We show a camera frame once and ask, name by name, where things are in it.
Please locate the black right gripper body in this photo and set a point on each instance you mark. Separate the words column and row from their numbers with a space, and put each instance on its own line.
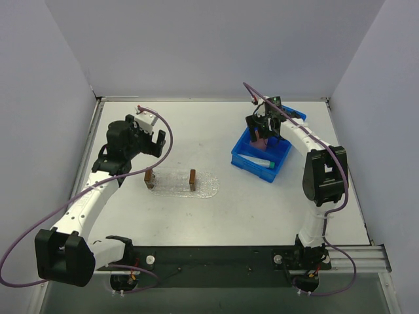
column 260, row 122

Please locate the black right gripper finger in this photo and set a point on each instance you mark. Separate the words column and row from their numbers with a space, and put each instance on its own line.
column 274, row 133
column 252, row 127

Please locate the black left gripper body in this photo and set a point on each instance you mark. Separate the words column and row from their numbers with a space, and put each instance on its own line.
column 152, row 144

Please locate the pink plastic cup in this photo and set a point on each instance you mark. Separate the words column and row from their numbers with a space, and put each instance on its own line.
column 260, row 143

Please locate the clear acrylic toothbrush holder rack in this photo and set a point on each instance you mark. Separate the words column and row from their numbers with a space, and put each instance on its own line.
column 163, row 180

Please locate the white toothpaste tube green cap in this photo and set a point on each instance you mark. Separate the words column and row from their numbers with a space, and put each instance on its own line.
column 254, row 161

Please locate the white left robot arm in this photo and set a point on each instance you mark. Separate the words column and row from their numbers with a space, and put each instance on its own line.
column 64, row 253

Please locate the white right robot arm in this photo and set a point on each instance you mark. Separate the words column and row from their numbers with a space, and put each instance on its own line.
column 325, row 176

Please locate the clear textured glass tray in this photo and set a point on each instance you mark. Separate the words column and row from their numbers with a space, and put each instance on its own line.
column 207, row 186

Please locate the blue plastic compartment bin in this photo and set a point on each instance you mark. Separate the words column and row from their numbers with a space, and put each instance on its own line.
column 276, row 153

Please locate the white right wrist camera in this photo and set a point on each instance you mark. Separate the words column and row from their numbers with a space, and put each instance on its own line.
column 262, row 110

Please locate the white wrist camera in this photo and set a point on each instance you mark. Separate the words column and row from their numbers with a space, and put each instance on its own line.
column 145, row 119
column 262, row 110

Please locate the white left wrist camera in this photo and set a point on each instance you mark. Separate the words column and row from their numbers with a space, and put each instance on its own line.
column 145, row 119

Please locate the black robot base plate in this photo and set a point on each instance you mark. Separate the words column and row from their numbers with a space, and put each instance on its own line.
column 219, row 267

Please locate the aluminium frame rail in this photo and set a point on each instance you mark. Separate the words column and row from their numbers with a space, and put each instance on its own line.
column 367, row 259

